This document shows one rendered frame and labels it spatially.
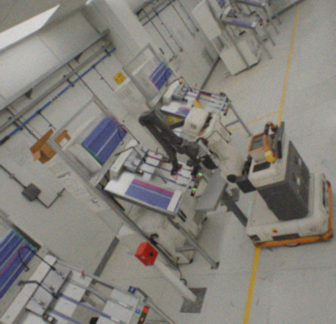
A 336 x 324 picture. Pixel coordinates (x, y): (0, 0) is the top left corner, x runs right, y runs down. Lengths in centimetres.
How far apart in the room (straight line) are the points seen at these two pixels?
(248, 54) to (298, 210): 506
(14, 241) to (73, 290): 54
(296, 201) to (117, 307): 150
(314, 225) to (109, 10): 477
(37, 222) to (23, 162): 78
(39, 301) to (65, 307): 19
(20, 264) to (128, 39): 446
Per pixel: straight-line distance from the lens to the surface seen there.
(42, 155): 311
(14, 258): 244
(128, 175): 305
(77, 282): 249
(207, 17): 708
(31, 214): 418
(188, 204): 345
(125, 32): 593
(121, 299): 243
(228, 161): 254
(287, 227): 269
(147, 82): 392
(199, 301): 308
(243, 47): 713
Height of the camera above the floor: 211
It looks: 21 degrees down
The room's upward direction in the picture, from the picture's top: 40 degrees counter-clockwise
